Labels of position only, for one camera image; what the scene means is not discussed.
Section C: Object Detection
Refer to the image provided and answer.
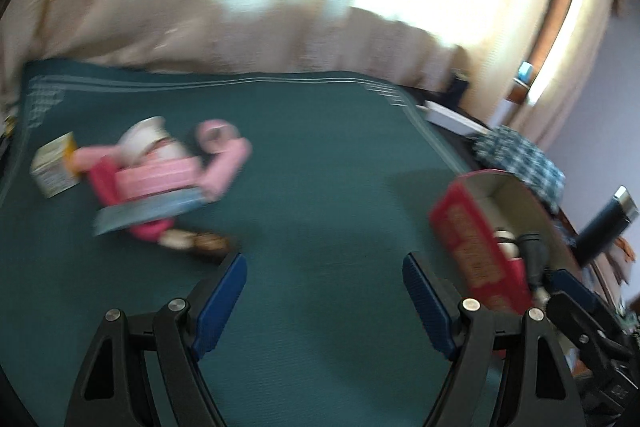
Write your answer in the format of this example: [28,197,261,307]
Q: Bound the white panda toy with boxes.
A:
[494,229,520,260]

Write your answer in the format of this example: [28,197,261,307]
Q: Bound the brown perfume bottle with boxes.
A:
[158,229,236,259]

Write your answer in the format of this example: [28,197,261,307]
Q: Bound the blue glitter tube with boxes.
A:
[93,187,207,235]

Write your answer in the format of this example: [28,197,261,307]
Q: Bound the light pink hair roller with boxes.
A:
[115,157,202,200]

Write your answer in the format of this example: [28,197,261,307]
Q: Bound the pink foam curler rod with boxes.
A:
[74,146,177,242]

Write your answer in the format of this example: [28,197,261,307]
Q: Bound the yellow green medicine box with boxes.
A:
[30,132,79,198]

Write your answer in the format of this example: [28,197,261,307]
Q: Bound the small pink roller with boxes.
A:
[195,119,241,155]

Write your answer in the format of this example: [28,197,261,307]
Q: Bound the black thermos flask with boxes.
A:
[573,185,639,268]

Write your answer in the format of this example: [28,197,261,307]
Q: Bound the red tin box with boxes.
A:
[428,170,582,314]

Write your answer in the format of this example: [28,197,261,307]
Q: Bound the plaid folded cloth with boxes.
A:
[471,126,565,215]

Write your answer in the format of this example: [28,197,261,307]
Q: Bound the white power strip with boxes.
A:
[418,101,489,136]

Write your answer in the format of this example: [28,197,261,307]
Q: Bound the blue cup on windowsill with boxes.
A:
[516,62,534,84]

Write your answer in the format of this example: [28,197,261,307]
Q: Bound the dark pen holder cup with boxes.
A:
[445,70,470,108]

